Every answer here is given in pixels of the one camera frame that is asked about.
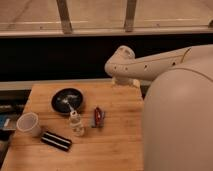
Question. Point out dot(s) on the black round bowl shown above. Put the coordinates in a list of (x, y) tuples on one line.
[(67, 100)]

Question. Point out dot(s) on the left metal window post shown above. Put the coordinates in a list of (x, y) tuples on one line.
[(64, 16)]

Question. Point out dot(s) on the black striped rectangular case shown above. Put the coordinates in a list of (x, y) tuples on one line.
[(57, 141)]

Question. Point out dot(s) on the metal window post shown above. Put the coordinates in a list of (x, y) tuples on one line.
[(64, 16), (130, 15)]

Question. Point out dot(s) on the small clear bottle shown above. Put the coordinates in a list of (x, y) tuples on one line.
[(76, 124)]

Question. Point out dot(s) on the translucent plastic cup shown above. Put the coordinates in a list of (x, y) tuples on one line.
[(29, 123)]

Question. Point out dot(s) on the blue object at left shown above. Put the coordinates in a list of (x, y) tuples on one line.
[(8, 122)]

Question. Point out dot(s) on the right metal window post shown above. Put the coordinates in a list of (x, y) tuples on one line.
[(130, 15)]

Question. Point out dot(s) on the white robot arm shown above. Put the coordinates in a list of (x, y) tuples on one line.
[(177, 117)]

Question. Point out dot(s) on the red pocket knife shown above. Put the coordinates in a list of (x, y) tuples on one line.
[(98, 118)]

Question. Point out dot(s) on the wooden cutting board table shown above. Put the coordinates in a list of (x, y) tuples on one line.
[(114, 147)]

